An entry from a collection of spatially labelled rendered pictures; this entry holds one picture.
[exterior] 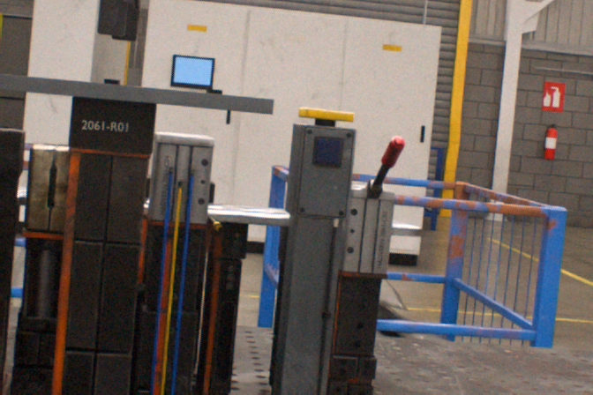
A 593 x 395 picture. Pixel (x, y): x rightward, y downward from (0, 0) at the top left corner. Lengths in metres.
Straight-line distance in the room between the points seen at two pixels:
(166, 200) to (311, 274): 0.24
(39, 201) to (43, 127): 7.97
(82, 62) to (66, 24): 0.33
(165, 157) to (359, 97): 8.08
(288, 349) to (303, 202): 0.18
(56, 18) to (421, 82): 3.01
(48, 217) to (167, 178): 0.17
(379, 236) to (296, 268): 0.21
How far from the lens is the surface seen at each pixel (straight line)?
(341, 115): 1.43
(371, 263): 1.61
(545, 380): 2.26
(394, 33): 9.67
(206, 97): 1.36
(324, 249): 1.43
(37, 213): 1.57
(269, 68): 9.52
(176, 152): 1.55
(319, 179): 1.42
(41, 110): 9.53
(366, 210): 1.60
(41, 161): 1.56
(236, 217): 1.69
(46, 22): 9.55
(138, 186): 1.39
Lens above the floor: 1.15
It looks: 3 degrees down
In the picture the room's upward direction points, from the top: 5 degrees clockwise
